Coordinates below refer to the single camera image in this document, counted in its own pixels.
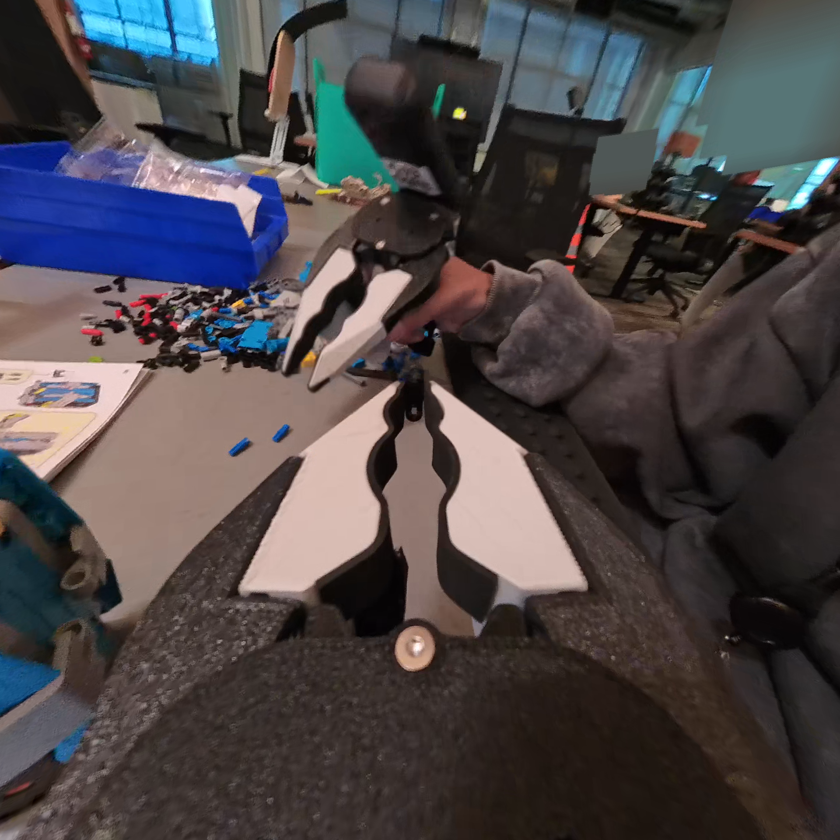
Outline person's right forearm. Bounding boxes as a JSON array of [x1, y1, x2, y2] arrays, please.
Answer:
[[459, 258, 619, 409]]

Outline open instruction booklet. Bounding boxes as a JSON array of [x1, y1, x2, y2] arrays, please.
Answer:
[[0, 358, 154, 484]]

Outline clear plastic bags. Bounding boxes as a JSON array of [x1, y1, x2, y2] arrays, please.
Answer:
[[54, 117, 265, 219]]

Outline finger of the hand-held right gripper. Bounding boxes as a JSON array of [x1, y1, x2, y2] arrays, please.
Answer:
[[306, 269, 414, 394], [280, 248, 358, 378]]

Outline grey blue toy brick model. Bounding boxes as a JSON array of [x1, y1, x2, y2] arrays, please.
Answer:
[[0, 448, 123, 819]]

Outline pile of toy brick pieces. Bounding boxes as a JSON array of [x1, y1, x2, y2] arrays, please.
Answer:
[[77, 274, 422, 389]]

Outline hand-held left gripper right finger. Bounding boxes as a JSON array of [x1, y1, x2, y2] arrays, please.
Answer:
[[423, 381, 589, 622]]

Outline blue plastic bin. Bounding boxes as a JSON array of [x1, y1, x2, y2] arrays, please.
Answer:
[[0, 140, 291, 291]]

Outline black office chair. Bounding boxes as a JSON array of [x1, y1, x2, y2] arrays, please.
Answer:
[[218, 67, 311, 160]]

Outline black perforated board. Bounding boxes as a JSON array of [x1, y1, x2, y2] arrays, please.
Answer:
[[441, 327, 665, 567]]

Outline small wooden model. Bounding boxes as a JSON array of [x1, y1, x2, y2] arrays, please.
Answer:
[[336, 172, 396, 209]]

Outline person's right hand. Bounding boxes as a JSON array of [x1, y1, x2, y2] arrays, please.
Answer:
[[389, 256, 496, 345]]

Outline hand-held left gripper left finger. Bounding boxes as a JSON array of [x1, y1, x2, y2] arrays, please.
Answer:
[[238, 381, 404, 601]]

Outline orange striped cone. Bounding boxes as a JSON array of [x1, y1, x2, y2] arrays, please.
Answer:
[[564, 202, 593, 274]]

